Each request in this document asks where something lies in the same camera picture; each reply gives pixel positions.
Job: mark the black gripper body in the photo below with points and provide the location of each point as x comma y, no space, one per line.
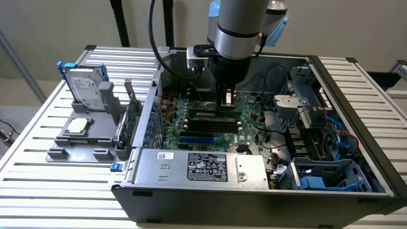
230,69

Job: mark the green RAM stick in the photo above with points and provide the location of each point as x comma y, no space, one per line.
203,111

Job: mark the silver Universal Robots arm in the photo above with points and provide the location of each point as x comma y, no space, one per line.
238,28

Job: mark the black RAM slot bank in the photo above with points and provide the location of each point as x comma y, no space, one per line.
210,125

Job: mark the blue expansion slot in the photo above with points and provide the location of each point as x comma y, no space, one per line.
195,140

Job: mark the black short expansion slot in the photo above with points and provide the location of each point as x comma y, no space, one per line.
184,146

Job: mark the green Dell motherboard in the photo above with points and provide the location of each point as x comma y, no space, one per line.
203,143

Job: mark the silver metal drive cage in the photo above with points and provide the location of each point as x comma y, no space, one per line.
302,95

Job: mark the black stand pole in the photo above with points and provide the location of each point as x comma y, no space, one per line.
168,21
120,21

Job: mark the green graphics card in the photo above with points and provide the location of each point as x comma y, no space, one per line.
128,119

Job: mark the silver power supply unit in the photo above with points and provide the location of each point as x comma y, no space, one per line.
178,167

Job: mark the blue disk caddy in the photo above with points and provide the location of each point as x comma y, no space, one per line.
104,71

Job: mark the silver hard disk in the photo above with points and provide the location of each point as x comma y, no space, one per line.
83,88

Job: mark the blue case latch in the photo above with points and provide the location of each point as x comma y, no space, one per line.
116,167

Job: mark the black open PC case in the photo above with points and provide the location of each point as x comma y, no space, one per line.
254,205

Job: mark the blue-grey plastic disk bay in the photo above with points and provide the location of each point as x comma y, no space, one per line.
336,171

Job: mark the silver CPU chip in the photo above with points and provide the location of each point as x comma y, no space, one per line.
78,125

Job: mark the grey parts rack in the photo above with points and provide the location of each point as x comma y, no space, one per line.
79,145

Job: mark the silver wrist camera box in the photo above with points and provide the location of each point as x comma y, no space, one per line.
196,58

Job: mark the black bracket block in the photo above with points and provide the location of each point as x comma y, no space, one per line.
382,80

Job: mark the aluminium profile rail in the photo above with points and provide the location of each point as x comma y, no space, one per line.
396,71

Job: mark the grey metal frame pole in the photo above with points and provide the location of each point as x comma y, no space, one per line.
19,64

